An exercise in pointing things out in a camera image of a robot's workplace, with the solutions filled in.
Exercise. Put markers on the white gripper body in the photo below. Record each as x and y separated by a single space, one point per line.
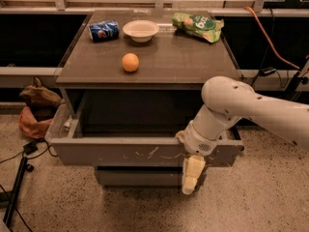
197 141

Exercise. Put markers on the black stand left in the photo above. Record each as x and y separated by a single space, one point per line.
13 195

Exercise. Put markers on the orange fruit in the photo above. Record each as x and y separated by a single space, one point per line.
130 62

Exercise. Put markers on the blue pepsi can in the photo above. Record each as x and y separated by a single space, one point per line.
104 31

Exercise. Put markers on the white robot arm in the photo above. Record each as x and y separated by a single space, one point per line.
225 102

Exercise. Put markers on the black power brick right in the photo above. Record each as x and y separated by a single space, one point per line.
267 71

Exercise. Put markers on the grey drawer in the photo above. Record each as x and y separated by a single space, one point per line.
139 176
128 128

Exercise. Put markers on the grey top drawer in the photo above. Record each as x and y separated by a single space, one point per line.
128 128

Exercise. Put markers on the clear plastic bin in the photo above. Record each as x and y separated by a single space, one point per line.
61 123

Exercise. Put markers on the black power adapter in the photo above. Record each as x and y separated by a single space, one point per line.
30 148

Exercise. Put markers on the grey drawer cabinet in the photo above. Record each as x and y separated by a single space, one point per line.
171 60

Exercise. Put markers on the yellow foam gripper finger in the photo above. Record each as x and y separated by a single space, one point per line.
180 136
192 170

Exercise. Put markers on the white bowl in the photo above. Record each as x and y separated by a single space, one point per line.
141 31

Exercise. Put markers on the grey bottom drawer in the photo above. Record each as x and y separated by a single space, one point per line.
139 176

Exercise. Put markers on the green chip bag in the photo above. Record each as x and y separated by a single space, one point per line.
199 26

